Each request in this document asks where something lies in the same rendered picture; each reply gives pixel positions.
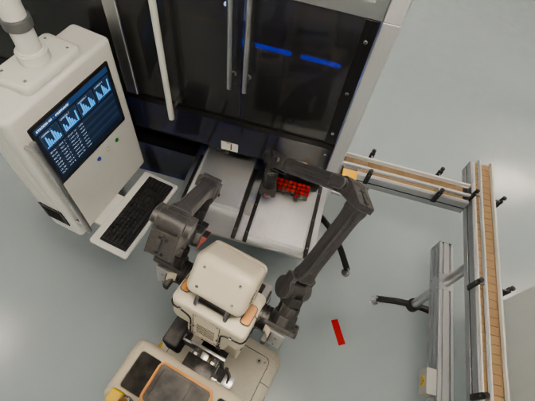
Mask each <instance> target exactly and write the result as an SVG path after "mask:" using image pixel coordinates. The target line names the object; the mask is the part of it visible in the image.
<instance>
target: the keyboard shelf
mask: <svg viewBox="0 0 535 401"><path fill-rule="evenodd" d="M148 177H153V178H155V179H157V180H159V181H161V182H164V183H166V184H168V185H170V186H172V187H173V189H172V190H171V191H170V193H169V194H168V196H167V197H166V199H165V200H164V201H163V203H165V204H167V203H168V202H169V200H170V199H171V197H172V196H173V195H174V194H175V193H176V191H177V190H178V187H177V186H176V185H174V184H172V183H170V182H168V181H165V180H163V179H161V178H160V177H156V176H155V175H153V174H151V173H148V172H145V173H144V174H143V175H142V176H141V177H140V178H139V179H138V181H137V182H136V183H135V184H134V186H133V187H132V188H131V190H130V191H129V192H128V193H127V195H126V196H125V197H123V196H121V195H119V194H117V195H116V196H115V197H114V199H113V200H112V201H111V202H110V204H109V205H108V206H107V207H106V208H105V209H104V210H103V211H102V213H101V214H100V215H99V216H98V218H97V219H96V220H95V221H94V223H95V224H98V225H99V226H100V227H99V228H98V230H97V231H96V232H95V234H94V235H93V236H92V237H91V239H90V241H91V242H92V243H94V244H95V245H97V246H99V247H102V248H103V249H105V250H107V251H110V252H111V253H113V254H115V255H117V256H119V257H121V258H123V259H126V258H127V257H128V256H129V255H130V253H131V252H132V251H133V250H134V248H135V247H136V245H137V244H138V243H139V241H140V240H141V238H142V237H143V236H144V235H145V233H146V232H147V230H148V229H149V227H150V226H151V225H152V224H153V222H151V221H148V222H147V224H146V225H145V227H144V228H143V229H142V231H141V232H140V233H139V235H138V236H137V237H136V239H135V240H134V242H133V243H132V244H131V246H129V248H128V249H127V251H126V252H125V251H122V250H120V249H118V248H117V247H114V246H112V245H110V244H109V243H106V242H104V241H103V240H101V239H100V237H101V236H102V234H104V233H105V231H106V230H107V229H108V227H109V226H110V225H111V223H112V222H113V221H114V220H115V218H116V217H117V216H118V215H119V214H120V213H121V211H122V210H123V209H124V207H125V206H126V205H127V204H128V202H129V201H130V200H131V198H132V197H133V196H134V195H135V194H136V193H137V192H138V190H139V189H140V188H141V186H142V185H143V184H144V182H145V181H146V180H147V178H148Z"/></svg>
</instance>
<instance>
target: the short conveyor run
mask: <svg viewBox="0 0 535 401"><path fill-rule="evenodd" d="M376 152H377V150H375V149H373V150H372V152H371V153H370V155H369V157H365V156H361V155H358V154H353V153H350V152H347V153H346V156H345V158H344V160H343V163H342V165H347V166H351V167H354V168H357V169H358V171H357V180H356V181H359V182H361V183H362V184H364V185H365V187H366V188H368V189H373V190H377V191H380V192H383V193H388V194H392V195H394V196H398V197H403V198H406V199H409V200H413V201H418V202H421V203H424V204H429V205H433V206H436V207H439V208H444V209H447V210H451V211H454V212H459V213H461V211H462V210H464V209H465V208H466V207H467V206H468V205H469V200H468V197H470V196H471V195H470V194H469V193H468V188H469V187H470V186H471V185H470V184H467V183H464V182H461V181H455V180H452V179H449V178H445V177H441V174H442V173H443V171H444V170H445V168H444V167H441V169H440V170H438V172H437V173H436V174H435V175H434V174H430V173H425V172H422V171H419V170H415V169H410V168H407V167H403V166H400V165H395V164H392V163H388V162H383V161H380V160H377V159H373V157H374V155H375V153H376Z"/></svg>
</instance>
